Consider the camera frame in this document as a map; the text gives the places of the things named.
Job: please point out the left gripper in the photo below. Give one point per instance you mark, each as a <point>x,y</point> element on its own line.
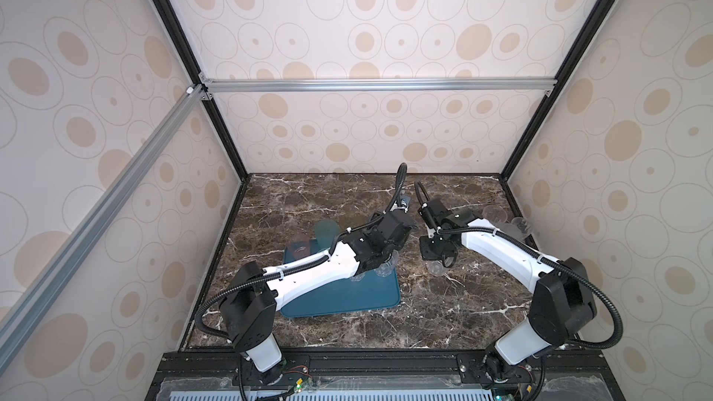
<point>402,239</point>

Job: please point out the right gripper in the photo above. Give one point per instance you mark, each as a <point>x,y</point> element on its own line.
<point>425,253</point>

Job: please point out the clear faceted cup back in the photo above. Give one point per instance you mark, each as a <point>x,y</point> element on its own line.
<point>436,268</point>

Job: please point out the clear faceted cup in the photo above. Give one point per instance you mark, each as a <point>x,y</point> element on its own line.
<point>387,268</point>
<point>436,268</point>

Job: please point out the teal plastic tray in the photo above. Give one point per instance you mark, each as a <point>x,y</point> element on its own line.
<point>344,296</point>

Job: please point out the green textured plastic cup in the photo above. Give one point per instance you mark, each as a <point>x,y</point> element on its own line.
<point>325,231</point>

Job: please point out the pink plastic cup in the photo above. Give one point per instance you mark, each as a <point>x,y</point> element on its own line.
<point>299,250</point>

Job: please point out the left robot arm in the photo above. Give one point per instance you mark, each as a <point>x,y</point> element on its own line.
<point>244,313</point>

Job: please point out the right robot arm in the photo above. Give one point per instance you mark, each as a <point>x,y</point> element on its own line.
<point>564,300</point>

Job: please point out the clear cup behind gripper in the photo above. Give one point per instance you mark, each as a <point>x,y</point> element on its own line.
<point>495,214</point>

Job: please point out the frosted white plastic cup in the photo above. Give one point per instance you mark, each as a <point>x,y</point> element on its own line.
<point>510,230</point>

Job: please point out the horizontal aluminium rail back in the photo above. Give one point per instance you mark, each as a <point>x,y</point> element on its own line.
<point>446,84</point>

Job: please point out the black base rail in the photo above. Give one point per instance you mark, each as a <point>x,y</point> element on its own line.
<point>380,374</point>

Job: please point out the black frame post right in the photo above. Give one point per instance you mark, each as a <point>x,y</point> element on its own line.
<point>594,22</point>

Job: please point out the black frame post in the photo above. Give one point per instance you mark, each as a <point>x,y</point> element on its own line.
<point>188,60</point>
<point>594,22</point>

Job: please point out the black frame post left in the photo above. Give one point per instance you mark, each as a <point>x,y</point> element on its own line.
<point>188,60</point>

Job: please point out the diagonal aluminium rail left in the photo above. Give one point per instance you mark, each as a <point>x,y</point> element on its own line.
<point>24,318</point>

